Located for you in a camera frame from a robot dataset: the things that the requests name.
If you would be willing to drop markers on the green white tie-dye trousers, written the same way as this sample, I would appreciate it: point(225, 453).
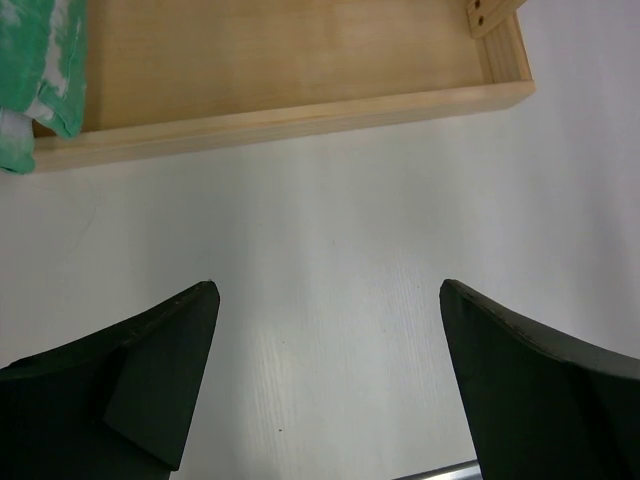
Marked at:
point(44, 47)

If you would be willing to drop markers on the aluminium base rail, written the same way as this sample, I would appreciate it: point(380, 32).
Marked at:
point(469, 470)

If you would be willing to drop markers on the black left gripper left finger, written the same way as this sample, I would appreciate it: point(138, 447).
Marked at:
point(116, 404)

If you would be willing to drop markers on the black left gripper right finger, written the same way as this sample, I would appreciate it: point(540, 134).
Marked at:
point(540, 404)

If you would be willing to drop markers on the wooden clothes rack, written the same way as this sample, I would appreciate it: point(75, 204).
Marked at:
point(173, 77)

